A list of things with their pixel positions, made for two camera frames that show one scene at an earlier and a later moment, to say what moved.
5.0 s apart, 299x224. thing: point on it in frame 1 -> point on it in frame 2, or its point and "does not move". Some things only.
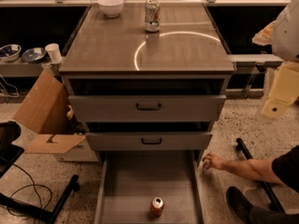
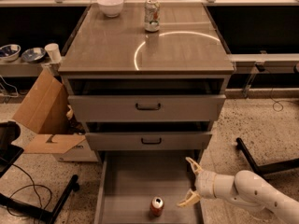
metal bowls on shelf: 34,55 does not move
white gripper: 287,36 -> 205,183
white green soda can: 152,15 does not move
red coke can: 157,206 does not move
